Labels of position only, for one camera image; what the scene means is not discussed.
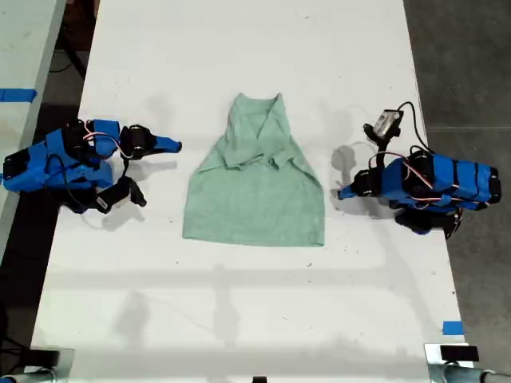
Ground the pale green T-shirt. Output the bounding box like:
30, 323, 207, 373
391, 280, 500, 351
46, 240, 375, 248
182, 92, 327, 248

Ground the small black box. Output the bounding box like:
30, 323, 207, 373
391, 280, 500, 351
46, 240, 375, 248
439, 345, 480, 362

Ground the metal table bracket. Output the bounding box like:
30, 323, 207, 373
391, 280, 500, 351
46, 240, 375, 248
0, 346, 76, 383
423, 342, 511, 383

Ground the black camera cable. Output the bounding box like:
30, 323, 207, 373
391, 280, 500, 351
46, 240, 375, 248
397, 101, 434, 155
46, 153, 101, 217

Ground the long blue tape strip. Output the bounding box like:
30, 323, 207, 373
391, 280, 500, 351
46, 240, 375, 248
0, 88, 38, 103

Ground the black floor cable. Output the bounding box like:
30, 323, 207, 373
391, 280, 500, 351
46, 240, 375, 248
50, 38, 88, 80

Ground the black camera stalk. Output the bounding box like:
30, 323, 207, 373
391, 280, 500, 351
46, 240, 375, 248
117, 175, 147, 208
374, 136, 391, 169

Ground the pale side table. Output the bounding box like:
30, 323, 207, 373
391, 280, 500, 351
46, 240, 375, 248
0, 0, 68, 251

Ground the black camera box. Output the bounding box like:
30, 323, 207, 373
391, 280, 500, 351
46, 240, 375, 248
94, 186, 132, 215
362, 108, 405, 141

